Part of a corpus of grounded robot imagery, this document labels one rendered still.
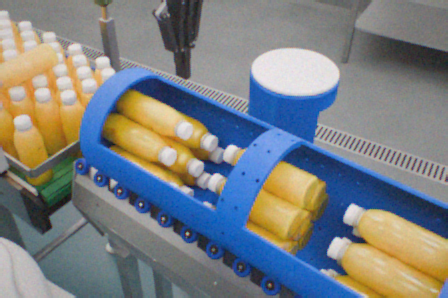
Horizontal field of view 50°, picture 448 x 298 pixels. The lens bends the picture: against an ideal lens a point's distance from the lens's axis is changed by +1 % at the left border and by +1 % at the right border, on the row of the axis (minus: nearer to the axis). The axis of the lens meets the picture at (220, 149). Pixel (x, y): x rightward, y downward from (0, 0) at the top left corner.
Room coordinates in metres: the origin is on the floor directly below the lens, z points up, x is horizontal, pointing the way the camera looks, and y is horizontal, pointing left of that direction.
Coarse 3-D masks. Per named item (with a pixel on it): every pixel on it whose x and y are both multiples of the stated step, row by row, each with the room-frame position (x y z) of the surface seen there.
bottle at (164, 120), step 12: (120, 96) 0.95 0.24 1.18; (132, 96) 0.94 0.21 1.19; (144, 96) 0.94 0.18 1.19; (120, 108) 0.93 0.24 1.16; (132, 108) 0.91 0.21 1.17; (144, 108) 0.90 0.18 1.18; (156, 108) 0.90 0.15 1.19; (168, 108) 0.90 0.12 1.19; (132, 120) 0.92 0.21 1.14; (144, 120) 0.89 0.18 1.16; (156, 120) 0.87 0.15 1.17; (168, 120) 0.86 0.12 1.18; (180, 120) 0.87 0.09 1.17; (156, 132) 0.87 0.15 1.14; (168, 132) 0.85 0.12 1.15
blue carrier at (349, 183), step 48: (96, 96) 0.91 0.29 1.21; (192, 96) 0.99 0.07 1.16; (96, 144) 0.83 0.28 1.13; (240, 144) 0.92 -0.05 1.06; (288, 144) 0.72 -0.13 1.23; (144, 192) 0.74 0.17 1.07; (240, 192) 0.63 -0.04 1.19; (336, 192) 0.76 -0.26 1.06; (384, 192) 0.70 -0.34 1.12; (240, 240) 0.58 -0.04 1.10; (288, 288) 0.53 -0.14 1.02; (336, 288) 0.47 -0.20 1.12
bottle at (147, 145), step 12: (108, 120) 0.91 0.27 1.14; (120, 120) 0.90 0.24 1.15; (108, 132) 0.88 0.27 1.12; (120, 132) 0.87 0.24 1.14; (132, 132) 0.86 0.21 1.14; (144, 132) 0.86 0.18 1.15; (120, 144) 0.86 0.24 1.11; (132, 144) 0.84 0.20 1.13; (144, 144) 0.83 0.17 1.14; (156, 144) 0.82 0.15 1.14; (144, 156) 0.81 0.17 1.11; (156, 156) 0.81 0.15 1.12
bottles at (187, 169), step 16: (176, 144) 0.87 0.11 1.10; (144, 160) 0.83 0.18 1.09; (176, 160) 0.83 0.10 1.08; (192, 160) 0.84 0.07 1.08; (160, 176) 0.78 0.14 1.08; (176, 176) 0.83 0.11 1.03; (192, 176) 0.85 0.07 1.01; (208, 176) 0.85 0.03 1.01; (192, 192) 0.80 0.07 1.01; (304, 208) 0.68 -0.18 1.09; (320, 208) 0.73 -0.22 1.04; (304, 224) 0.66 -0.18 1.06; (272, 240) 0.59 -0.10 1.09; (288, 240) 0.64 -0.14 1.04; (304, 240) 0.68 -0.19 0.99; (336, 272) 0.57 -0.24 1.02; (352, 288) 0.49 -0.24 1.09
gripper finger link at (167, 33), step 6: (162, 12) 0.81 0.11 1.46; (156, 18) 0.82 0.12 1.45; (162, 18) 0.80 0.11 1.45; (168, 18) 0.82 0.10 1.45; (162, 24) 0.82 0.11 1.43; (168, 24) 0.82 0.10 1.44; (162, 30) 0.83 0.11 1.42; (168, 30) 0.82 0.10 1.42; (162, 36) 0.83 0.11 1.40; (168, 36) 0.82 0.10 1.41; (174, 36) 0.83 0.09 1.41; (168, 42) 0.83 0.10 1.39; (174, 42) 0.83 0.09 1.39; (174, 48) 0.83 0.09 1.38
